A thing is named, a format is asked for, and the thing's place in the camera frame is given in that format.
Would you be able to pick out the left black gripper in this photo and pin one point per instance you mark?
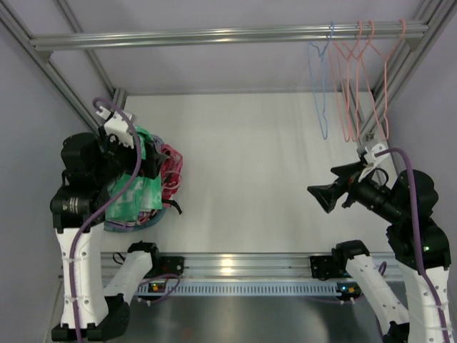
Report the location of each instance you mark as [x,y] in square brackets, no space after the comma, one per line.
[143,157]

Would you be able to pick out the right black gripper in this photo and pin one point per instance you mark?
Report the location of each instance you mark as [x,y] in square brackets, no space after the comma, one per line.
[347,186]

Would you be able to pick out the green white patterned trousers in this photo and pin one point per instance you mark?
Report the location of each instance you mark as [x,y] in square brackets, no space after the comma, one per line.
[126,207]

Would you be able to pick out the blue wire hanger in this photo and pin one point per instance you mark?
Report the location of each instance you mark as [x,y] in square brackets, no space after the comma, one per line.
[319,51]

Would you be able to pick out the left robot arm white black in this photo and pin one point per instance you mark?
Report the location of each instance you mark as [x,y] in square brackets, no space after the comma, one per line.
[93,311]

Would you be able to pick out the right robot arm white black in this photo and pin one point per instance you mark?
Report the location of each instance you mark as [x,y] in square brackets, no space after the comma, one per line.
[420,248]

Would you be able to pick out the pink red garment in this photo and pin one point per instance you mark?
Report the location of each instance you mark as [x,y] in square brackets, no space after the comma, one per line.
[173,168]

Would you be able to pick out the purple garment in basket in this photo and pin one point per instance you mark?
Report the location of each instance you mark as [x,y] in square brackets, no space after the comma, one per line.
[140,206]

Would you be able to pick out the teal laundry basket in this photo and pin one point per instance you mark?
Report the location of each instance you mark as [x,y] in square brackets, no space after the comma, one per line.
[144,221]

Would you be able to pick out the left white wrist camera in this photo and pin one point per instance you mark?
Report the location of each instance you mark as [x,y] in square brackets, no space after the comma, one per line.
[114,131]

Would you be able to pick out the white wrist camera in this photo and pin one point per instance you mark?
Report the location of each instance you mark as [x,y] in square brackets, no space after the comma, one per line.
[114,131]
[371,157]

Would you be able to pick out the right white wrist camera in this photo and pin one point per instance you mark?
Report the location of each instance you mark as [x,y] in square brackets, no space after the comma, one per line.
[371,157]

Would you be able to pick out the left aluminium frame posts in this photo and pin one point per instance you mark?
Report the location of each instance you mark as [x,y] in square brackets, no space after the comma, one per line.
[77,76]

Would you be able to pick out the pink wire hanger middle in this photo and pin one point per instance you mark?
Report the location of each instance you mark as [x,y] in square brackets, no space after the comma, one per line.
[367,78]

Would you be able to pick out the pink wire hanger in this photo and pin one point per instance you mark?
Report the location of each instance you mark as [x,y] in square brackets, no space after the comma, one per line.
[367,78]
[340,57]
[380,105]

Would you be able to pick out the pink wire hanger left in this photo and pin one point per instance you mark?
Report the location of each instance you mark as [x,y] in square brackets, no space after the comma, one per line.
[340,57]

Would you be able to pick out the pink wire hanger right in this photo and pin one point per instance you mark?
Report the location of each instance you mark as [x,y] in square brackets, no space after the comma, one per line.
[380,105]

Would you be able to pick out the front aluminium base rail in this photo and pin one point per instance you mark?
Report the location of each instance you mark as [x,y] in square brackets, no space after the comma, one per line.
[241,267]

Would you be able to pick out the slotted grey cable duct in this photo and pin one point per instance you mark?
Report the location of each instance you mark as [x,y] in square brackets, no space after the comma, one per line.
[249,289]

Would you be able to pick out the aluminium hanging rail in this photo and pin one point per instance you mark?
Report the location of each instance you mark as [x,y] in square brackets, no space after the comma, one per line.
[253,35]

